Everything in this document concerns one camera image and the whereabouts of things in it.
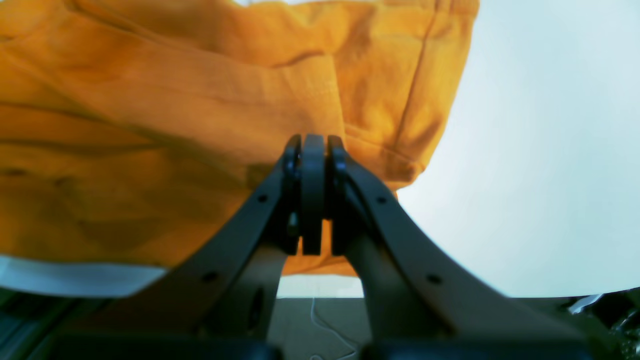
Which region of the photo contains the orange t-shirt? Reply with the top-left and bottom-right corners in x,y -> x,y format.
0,0 -> 480,268

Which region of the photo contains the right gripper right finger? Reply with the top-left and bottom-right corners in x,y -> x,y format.
326,136 -> 593,360

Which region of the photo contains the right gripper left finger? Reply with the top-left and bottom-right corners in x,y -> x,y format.
50,134 -> 325,360

